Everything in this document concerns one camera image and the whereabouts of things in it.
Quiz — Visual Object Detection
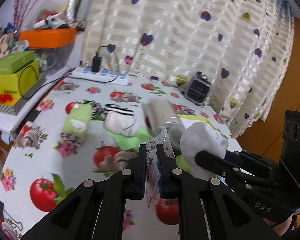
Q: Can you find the white grey sock bundle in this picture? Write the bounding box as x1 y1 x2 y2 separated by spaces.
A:
180 122 229 180

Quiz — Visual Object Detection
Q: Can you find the clear printed plastic bag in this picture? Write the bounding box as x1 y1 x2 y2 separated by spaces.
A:
145 128 175 216

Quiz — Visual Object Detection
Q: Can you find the green towel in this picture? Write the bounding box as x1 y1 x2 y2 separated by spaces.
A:
61 103 92 147

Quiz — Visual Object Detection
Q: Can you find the white beige sock bundle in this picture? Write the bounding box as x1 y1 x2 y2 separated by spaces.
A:
104 111 139 137

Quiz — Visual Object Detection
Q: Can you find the black white striped sock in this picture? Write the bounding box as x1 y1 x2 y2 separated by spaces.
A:
103 103 134 116
83 100 104 121

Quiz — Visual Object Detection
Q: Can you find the light green cloth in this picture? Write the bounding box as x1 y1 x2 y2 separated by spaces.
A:
106 128 152 152

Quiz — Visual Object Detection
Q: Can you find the person's right hand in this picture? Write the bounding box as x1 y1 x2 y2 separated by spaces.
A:
262 215 298 237

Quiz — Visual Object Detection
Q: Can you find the brown wooden cabinet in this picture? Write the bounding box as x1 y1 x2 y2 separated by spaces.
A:
237 19 300 161

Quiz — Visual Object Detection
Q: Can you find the green jar lid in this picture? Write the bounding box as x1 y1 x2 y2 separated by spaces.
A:
175 154 194 175

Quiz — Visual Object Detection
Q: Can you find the yellow-green shallow box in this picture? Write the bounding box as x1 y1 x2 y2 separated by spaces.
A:
178 114 213 128

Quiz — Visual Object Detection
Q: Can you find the clear plastic jar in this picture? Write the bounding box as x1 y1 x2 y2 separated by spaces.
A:
142 98 186 152

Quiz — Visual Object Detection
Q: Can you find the grey mini heater fan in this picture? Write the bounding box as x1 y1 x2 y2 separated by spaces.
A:
184 72 212 106

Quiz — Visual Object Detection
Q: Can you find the fruit-print tablecloth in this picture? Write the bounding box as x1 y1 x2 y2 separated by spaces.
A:
0 76 241 239

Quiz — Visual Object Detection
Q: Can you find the white blue power strip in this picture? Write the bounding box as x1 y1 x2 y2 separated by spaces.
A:
71 67 129 86

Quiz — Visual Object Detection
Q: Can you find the cream heart-pattern curtain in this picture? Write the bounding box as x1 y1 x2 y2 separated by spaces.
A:
81 0 295 137

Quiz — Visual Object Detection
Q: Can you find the yellow-green cardboard box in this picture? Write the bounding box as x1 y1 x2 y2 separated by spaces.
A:
0 59 39 106

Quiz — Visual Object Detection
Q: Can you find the dark green flat box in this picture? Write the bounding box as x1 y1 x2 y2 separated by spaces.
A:
0 50 35 75

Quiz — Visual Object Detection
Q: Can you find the orange storage bin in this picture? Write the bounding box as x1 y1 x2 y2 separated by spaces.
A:
19 28 77 49

